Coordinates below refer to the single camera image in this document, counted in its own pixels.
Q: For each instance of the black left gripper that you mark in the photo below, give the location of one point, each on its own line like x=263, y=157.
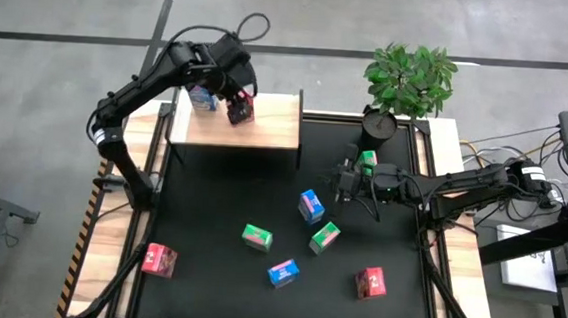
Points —
x=230, y=65

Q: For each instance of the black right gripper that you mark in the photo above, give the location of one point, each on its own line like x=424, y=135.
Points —
x=348, y=182

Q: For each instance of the red Froot Loops cereal box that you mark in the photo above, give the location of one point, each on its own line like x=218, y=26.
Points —
x=245, y=101
x=371, y=282
x=159, y=260

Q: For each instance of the blue Rice Krispies cereal box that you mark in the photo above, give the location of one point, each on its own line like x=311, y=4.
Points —
x=283, y=273
x=202, y=100
x=311, y=206

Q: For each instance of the green Apple Jacks cereal box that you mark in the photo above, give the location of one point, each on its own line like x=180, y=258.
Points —
x=368, y=159
x=324, y=237
x=257, y=238

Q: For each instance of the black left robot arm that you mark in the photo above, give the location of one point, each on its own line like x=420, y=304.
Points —
x=133, y=88

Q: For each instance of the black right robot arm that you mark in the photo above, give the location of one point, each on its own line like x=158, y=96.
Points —
x=462, y=186

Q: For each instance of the green potted plant, black pot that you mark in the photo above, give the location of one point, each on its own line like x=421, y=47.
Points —
x=409, y=82

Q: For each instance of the black table mat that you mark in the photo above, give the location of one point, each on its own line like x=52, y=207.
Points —
x=214, y=299

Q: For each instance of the black diagonal beam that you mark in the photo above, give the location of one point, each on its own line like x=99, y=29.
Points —
x=523, y=243

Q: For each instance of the white board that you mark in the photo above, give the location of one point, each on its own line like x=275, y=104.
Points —
x=526, y=273

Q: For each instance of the yellow-black hazard stripe tape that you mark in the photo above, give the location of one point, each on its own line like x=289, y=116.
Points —
x=71, y=274

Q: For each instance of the wooden shelf with black frame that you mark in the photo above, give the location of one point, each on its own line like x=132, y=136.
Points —
x=271, y=128

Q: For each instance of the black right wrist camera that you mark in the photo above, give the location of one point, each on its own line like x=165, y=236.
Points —
x=352, y=151

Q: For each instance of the black aluminium table frame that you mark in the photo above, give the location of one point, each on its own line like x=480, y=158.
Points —
x=332, y=117

